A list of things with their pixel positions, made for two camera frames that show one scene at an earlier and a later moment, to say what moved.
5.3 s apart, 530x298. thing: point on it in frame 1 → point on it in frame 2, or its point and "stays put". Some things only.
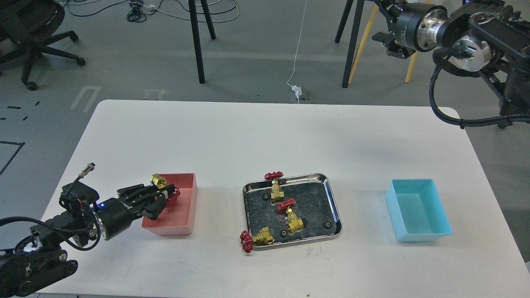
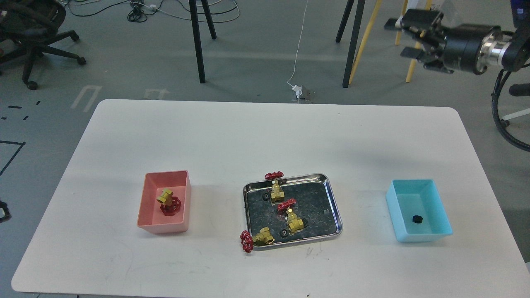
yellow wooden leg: (374, 15) stays put
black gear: (327, 225) → (417, 219)
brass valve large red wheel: (160, 182) → (171, 205)
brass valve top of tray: (276, 193) stays put
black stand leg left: (193, 15) stays put
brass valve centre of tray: (294, 223) stays put
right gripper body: (400, 18) → (425, 25)
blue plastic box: (416, 211) stays put
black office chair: (26, 27) stays put
